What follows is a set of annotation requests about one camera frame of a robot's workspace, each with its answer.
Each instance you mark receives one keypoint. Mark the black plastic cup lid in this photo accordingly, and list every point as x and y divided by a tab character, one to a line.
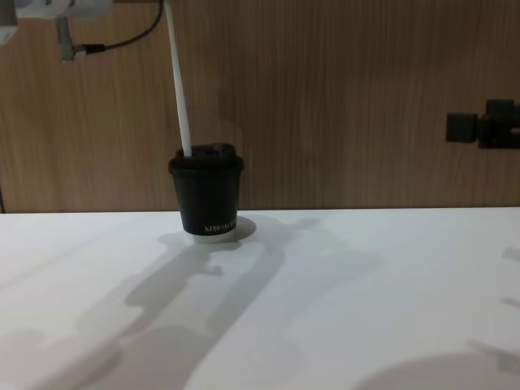
219	160

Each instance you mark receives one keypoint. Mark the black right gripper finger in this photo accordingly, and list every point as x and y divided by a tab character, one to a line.
500	109
461	127

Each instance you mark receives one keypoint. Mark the white straw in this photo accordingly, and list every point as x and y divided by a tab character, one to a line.
178	81

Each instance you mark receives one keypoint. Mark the black paper cup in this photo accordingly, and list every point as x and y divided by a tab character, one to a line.
205	199

